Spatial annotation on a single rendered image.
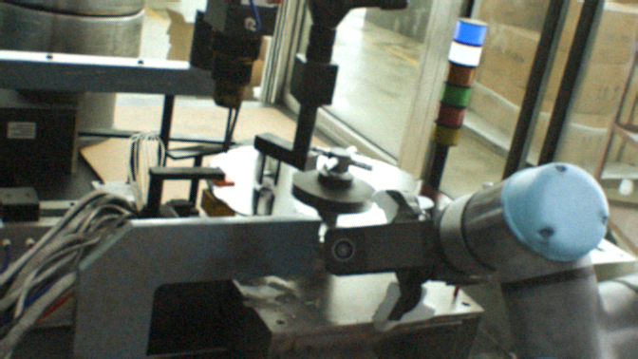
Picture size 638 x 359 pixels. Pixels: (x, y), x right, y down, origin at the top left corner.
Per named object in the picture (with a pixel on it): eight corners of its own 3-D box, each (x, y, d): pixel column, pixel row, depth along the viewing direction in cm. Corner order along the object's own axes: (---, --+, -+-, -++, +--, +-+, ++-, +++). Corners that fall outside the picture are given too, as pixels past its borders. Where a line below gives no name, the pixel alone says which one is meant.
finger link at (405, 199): (393, 217, 96) (422, 255, 88) (378, 216, 95) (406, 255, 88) (403, 177, 94) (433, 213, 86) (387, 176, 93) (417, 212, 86)
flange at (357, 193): (389, 208, 111) (394, 190, 110) (309, 208, 106) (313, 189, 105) (353, 175, 120) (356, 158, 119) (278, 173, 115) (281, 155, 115)
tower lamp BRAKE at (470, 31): (470, 38, 134) (475, 19, 133) (488, 46, 131) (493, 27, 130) (447, 36, 132) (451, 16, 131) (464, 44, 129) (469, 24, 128)
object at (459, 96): (456, 98, 138) (460, 80, 137) (473, 107, 134) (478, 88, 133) (433, 97, 135) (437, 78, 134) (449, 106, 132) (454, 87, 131)
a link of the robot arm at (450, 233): (460, 271, 74) (457, 176, 76) (436, 275, 78) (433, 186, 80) (537, 273, 77) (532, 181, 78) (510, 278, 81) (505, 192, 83)
